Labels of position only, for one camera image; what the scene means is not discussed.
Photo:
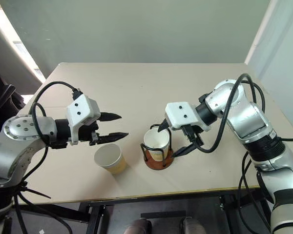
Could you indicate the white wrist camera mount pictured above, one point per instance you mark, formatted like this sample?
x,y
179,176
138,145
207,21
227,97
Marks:
x,y
183,114
81,109

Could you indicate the black zip tie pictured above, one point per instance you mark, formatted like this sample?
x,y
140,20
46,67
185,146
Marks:
x,y
39,193

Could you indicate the white paper cup yellow print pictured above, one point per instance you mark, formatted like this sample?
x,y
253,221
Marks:
x,y
155,141
107,156

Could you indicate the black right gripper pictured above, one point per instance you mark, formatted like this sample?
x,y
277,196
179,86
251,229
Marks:
x,y
194,135

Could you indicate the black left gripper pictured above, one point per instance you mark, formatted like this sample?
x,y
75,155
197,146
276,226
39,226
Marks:
x,y
88,135

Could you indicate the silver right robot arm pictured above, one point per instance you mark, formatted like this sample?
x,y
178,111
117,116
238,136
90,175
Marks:
x,y
254,122

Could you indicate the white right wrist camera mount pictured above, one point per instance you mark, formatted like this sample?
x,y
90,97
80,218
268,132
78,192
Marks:
x,y
183,114

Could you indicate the black metal table frame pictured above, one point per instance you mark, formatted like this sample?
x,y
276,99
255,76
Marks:
x,y
161,198

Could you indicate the black bag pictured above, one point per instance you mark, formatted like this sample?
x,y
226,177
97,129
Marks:
x,y
2,104

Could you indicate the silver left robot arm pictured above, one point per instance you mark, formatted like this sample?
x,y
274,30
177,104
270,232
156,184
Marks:
x,y
19,146

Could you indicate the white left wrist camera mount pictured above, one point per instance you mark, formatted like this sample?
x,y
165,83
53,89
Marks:
x,y
81,109

